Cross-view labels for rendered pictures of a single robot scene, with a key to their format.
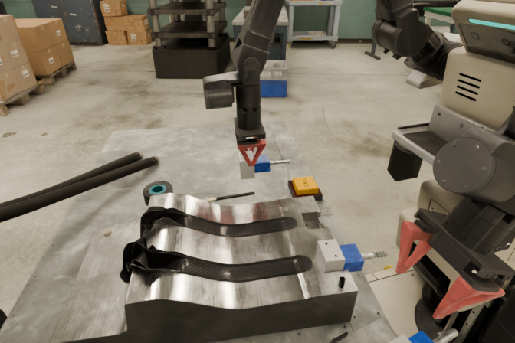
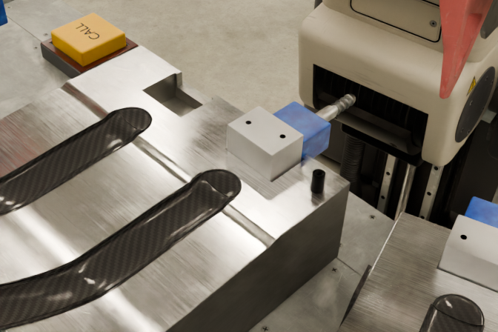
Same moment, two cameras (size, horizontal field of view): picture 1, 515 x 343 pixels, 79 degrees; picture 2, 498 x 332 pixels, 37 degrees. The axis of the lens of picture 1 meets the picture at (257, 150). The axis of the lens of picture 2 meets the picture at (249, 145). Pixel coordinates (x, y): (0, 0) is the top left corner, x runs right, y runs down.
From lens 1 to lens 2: 0.18 m
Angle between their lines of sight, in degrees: 33
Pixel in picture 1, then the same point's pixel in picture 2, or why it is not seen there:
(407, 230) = not seen: outside the picture
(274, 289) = (196, 262)
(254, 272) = (123, 256)
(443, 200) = not seen: outside the picture
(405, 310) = not seen: hidden behind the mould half
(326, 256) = (265, 146)
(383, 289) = not seen: hidden behind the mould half
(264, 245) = (107, 190)
